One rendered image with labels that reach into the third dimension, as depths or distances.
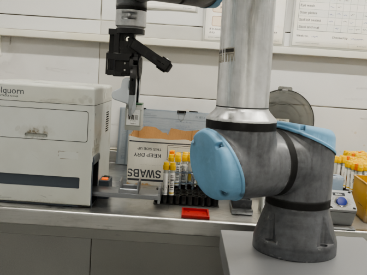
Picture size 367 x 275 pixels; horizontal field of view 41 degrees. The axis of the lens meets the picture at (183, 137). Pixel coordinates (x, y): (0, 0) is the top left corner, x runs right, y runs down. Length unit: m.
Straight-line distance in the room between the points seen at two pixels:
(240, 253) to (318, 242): 0.13
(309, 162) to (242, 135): 0.14
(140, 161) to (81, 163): 0.32
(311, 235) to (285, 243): 0.05
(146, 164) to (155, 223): 0.35
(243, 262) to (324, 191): 0.18
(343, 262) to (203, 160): 0.31
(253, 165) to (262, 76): 0.14
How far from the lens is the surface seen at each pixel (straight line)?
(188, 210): 1.27
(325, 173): 0.88
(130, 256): 1.97
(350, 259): 0.93
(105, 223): 1.22
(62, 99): 1.23
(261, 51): 0.78
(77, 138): 1.23
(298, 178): 0.84
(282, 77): 1.86
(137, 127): 1.22
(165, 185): 1.31
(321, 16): 1.89
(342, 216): 1.27
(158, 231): 1.21
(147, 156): 1.51
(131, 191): 1.25
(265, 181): 0.80
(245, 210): 1.28
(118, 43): 1.23
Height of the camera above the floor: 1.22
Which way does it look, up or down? 7 degrees down
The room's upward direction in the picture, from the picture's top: 4 degrees clockwise
